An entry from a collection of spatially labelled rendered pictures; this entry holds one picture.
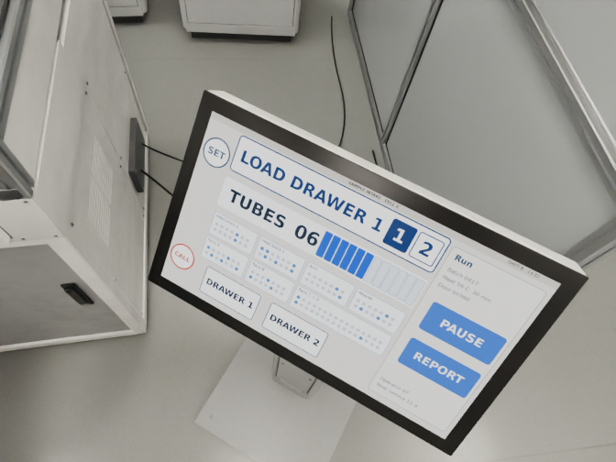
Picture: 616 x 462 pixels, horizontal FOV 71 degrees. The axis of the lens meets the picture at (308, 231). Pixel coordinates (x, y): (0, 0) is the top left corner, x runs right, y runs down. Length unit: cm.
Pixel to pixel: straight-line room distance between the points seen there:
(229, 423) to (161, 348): 36
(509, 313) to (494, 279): 5
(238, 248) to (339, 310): 17
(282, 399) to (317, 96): 149
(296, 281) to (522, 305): 29
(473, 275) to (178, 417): 127
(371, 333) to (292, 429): 101
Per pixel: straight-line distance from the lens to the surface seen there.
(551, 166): 112
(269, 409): 159
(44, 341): 173
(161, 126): 221
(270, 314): 64
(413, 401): 65
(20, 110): 91
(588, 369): 207
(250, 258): 62
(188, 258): 67
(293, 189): 56
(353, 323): 60
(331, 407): 161
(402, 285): 57
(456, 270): 56
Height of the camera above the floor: 162
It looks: 61 degrees down
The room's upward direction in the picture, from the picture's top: 12 degrees clockwise
